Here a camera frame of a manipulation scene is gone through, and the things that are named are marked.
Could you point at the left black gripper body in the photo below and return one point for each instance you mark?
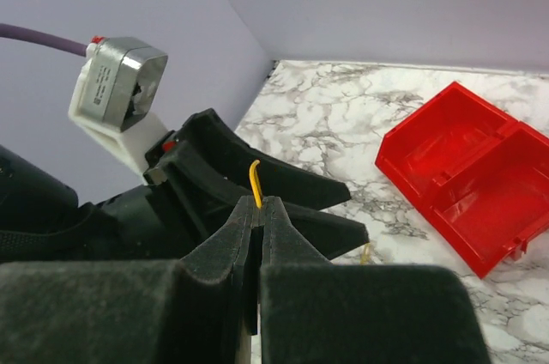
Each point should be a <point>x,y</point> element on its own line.
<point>149,221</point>

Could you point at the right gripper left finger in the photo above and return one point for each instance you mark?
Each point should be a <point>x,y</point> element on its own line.
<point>198,309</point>

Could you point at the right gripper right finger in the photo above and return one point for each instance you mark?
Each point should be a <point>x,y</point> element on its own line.
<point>314,311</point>

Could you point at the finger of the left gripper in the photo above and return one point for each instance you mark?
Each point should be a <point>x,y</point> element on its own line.
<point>332,235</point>
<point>230,156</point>

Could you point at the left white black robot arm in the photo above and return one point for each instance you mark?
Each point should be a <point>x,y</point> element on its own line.
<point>194,178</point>

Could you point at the red plastic bin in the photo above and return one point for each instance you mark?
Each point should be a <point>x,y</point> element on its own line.
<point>475,173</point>

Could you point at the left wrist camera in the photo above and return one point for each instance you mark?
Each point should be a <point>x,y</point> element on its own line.
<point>113,96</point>

